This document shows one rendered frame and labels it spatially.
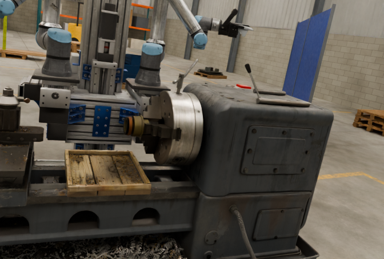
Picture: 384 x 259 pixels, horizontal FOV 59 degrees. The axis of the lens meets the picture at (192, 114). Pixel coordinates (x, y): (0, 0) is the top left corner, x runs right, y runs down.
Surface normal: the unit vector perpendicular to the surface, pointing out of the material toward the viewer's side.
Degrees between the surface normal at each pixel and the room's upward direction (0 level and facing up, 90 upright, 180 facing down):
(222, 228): 90
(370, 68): 90
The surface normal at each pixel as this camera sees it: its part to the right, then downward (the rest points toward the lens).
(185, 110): 0.38, -0.47
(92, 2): 0.35, 0.27
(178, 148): 0.33, 0.47
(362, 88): -0.86, -0.03
